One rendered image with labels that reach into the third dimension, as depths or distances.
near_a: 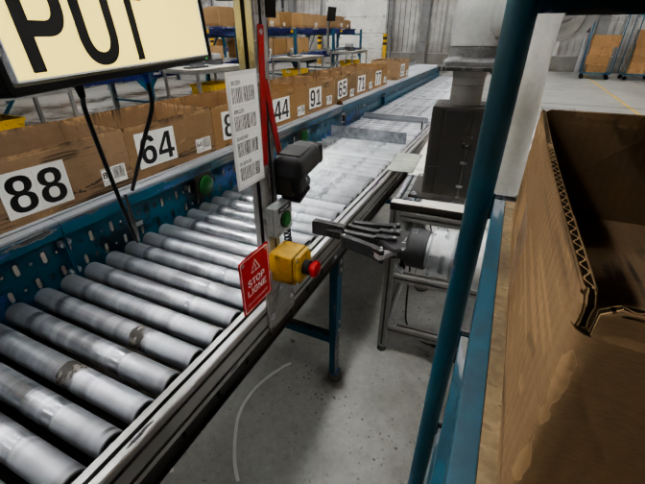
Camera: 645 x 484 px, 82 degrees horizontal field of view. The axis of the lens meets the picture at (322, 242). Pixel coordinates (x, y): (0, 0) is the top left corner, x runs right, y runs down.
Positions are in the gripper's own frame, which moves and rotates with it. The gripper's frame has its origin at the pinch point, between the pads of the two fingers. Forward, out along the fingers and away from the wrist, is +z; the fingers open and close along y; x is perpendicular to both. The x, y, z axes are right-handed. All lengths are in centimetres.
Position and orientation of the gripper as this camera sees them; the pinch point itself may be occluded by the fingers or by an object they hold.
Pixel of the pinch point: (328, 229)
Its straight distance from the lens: 76.3
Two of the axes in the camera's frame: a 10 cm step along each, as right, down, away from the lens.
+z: -9.0, -2.1, 3.7
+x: 0.0, 8.7, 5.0
